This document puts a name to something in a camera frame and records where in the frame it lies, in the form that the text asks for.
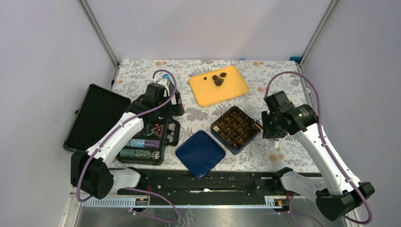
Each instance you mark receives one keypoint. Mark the blue tin with brown insert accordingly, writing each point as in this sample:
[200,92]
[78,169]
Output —
[235,129]

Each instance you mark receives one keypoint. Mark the yellow plastic tray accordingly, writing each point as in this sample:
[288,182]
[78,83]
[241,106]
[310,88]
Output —
[217,86]

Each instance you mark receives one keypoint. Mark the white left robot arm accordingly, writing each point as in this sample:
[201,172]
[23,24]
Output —
[90,169]

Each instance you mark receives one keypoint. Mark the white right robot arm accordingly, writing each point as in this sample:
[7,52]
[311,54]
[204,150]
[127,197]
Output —
[342,191]

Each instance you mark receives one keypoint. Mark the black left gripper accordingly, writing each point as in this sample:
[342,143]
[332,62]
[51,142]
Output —
[178,108]

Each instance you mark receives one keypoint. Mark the floral table cloth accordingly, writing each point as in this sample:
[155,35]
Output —
[259,155]

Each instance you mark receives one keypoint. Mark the blue tin lid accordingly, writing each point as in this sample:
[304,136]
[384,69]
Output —
[200,154]

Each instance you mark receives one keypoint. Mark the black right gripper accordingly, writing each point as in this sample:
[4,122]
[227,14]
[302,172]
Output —
[267,133]

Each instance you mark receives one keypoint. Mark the pile of dark chocolates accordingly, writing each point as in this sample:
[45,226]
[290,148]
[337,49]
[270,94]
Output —
[219,79]

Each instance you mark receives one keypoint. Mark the blue clamp at corner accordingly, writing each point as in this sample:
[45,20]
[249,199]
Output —
[296,59]

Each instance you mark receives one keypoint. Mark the grey cable duct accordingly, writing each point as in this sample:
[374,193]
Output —
[143,202]

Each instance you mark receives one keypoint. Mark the black poker chip case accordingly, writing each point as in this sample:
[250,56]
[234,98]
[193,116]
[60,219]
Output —
[101,109]

